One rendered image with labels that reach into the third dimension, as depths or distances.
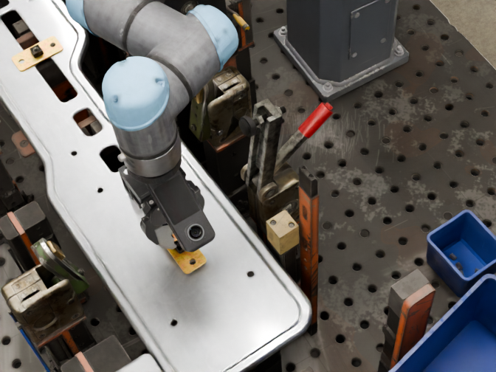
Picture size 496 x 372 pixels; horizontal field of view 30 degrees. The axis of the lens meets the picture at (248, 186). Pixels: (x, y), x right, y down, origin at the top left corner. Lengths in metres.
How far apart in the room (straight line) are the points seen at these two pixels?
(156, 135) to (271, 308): 0.35
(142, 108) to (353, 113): 0.87
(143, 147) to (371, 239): 0.70
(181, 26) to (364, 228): 0.71
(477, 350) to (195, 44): 0.54
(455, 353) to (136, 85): 0.55
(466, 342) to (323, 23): 0.72
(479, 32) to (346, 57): 1.18
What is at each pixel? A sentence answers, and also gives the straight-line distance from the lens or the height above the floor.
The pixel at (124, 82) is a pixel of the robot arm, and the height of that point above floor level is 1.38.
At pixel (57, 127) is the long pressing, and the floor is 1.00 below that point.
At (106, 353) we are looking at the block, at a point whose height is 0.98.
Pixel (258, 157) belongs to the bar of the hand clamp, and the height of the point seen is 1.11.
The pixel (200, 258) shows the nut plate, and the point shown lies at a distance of 1.34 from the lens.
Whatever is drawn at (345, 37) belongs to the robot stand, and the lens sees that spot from 1.77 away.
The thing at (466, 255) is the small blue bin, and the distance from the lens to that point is 1.70.
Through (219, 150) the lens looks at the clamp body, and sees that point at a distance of 1.50.
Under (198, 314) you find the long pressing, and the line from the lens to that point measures 1.31.
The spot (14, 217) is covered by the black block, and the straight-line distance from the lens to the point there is 1.46.
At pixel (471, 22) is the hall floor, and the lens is 2.98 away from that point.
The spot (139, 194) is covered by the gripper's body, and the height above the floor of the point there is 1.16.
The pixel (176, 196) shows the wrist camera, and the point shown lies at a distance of 1.18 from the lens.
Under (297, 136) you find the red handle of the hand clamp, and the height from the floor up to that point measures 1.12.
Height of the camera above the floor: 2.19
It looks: 58 degrees down
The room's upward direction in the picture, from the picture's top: 6 degrees counter-clockwise
